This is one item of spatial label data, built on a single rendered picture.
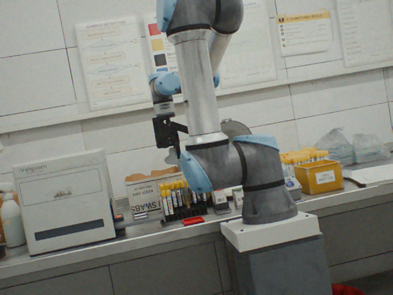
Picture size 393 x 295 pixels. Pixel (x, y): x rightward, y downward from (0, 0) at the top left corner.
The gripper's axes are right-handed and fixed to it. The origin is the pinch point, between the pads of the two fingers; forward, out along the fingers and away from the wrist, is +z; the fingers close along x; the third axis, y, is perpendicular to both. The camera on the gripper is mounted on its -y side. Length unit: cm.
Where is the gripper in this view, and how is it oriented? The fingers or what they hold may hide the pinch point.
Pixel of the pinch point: (181, 167)
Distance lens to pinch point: 155.7
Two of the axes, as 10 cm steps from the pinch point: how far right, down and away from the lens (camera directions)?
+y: -9.7, 1.8, -1.5
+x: 1.5, 0.2, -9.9
